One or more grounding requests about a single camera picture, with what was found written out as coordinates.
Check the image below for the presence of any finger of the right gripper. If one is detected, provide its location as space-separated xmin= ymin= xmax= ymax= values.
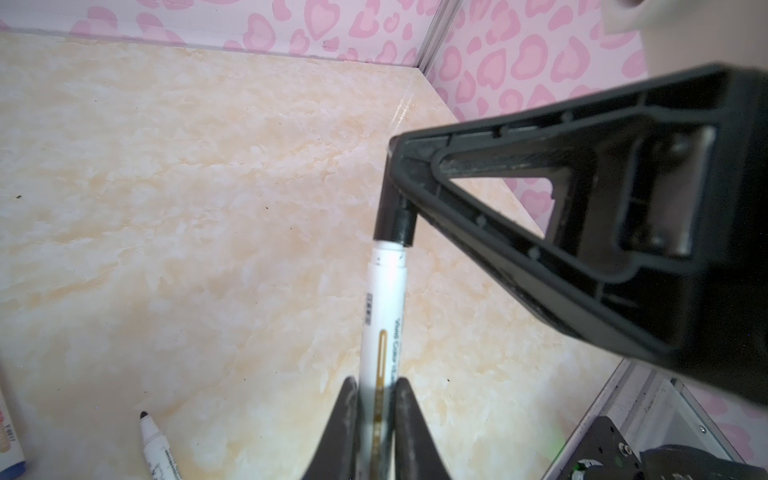
xmin=386 ymin=64 xmax=767 ymax=405

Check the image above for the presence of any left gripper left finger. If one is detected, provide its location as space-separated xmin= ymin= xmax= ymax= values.
xmin=302 ymin=376 xmax=360 ymax=480

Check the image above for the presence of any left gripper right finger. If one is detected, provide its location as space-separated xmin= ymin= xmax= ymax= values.
xmin=394 ymin=377 xmax=450 ymax=480

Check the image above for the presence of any white marker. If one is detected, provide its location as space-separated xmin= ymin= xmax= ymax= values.
xmin=140 ymin=411 xmax=182 ymax=480
xmin=355 ymin=241 xmax=407 ymax=479
xmin=0 ymin=396 xmax=26 ymax=480

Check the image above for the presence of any black pen cap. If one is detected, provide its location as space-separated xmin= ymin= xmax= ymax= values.
xmin=373 ymin=179 xmax=418 ymax=248

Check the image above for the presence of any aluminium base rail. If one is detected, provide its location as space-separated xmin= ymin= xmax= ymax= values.
xmin=543 ymin=359 xmax=744 ymax=479

